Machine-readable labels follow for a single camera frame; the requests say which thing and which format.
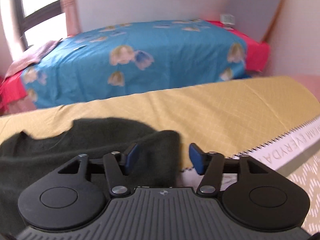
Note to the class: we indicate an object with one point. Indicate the grey board against wall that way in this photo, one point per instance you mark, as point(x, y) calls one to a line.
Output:
point(253, 18)

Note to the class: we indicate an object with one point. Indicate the pink grey folded cloth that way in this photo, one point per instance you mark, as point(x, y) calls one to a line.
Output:
point(33, 55)

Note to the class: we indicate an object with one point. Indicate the dark framed window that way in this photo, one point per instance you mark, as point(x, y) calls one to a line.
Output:
point(39, 21)

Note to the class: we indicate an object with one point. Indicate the yellow patterned bed cover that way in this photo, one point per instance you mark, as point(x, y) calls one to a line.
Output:
point(274, 119)

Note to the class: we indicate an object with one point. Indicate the pink curtain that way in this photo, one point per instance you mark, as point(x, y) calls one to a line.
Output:
point(69, 7)

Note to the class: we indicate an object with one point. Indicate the small white digital clock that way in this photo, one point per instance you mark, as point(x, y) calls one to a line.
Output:
point(227, 20)

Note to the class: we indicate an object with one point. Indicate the blue floral bedsheet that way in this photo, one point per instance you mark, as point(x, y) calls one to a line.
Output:
point(140, 62)

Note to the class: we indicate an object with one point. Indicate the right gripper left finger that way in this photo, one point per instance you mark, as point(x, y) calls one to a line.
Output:
point(118, 165)

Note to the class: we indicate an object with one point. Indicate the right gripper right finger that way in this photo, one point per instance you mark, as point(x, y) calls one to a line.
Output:
point(210, 166)

